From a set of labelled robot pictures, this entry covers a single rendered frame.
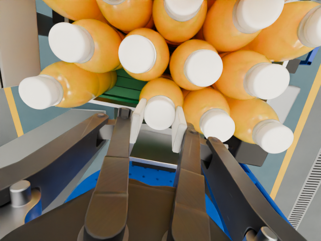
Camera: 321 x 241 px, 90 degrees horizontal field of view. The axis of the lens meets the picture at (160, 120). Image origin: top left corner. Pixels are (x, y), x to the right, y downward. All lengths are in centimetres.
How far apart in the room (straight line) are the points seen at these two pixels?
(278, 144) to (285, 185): 189
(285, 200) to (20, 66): 227
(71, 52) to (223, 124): 19
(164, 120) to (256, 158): 27
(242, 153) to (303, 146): 156
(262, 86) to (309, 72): 149
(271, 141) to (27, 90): 30
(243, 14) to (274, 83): 8
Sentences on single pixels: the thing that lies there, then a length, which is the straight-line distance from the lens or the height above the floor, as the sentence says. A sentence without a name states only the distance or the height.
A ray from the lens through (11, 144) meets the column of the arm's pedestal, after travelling 112.
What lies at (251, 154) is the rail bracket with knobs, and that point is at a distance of 40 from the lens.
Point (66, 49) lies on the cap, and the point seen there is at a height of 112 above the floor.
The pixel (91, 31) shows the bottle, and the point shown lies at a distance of 24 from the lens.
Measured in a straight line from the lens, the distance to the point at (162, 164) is 31.
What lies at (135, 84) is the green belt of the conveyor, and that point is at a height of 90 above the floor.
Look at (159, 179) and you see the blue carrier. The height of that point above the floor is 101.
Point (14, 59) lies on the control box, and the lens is 34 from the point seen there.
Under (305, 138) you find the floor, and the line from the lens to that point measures 191.
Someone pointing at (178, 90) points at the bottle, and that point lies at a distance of 24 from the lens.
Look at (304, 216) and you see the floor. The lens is 256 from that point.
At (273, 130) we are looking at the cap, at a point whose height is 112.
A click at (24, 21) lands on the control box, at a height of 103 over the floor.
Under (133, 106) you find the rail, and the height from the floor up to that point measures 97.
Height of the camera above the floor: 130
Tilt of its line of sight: 69 degrees down
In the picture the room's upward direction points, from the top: 175 degrees counter-clockwise
